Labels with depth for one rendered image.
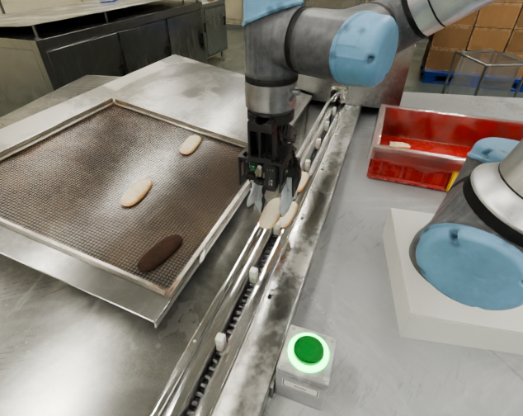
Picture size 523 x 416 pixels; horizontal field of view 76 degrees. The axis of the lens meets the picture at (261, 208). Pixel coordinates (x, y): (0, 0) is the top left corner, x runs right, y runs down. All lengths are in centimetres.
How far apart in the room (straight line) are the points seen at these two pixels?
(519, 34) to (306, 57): 475
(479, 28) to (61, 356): 492
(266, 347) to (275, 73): 38
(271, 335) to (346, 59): 39
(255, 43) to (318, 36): 9
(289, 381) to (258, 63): 42
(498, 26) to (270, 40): 467
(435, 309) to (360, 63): 39
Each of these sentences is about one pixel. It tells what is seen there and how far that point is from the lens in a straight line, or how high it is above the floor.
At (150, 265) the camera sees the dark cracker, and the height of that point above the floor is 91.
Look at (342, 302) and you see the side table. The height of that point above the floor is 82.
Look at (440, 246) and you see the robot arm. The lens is 41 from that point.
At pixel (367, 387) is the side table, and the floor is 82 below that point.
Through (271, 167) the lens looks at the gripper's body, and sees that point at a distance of 51.
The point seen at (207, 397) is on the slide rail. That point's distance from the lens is 52.
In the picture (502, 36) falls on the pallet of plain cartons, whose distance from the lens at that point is 509.
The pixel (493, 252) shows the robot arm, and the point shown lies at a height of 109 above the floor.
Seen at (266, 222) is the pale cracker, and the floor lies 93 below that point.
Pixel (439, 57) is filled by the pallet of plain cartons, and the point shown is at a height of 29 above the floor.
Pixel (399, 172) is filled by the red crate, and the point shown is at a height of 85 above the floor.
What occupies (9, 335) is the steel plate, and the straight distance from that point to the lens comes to 72.
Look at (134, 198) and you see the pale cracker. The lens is 72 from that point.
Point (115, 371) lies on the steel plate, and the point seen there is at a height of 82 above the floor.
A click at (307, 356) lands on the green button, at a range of 48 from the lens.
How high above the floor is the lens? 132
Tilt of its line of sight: 37 degrees down
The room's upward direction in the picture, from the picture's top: straight up
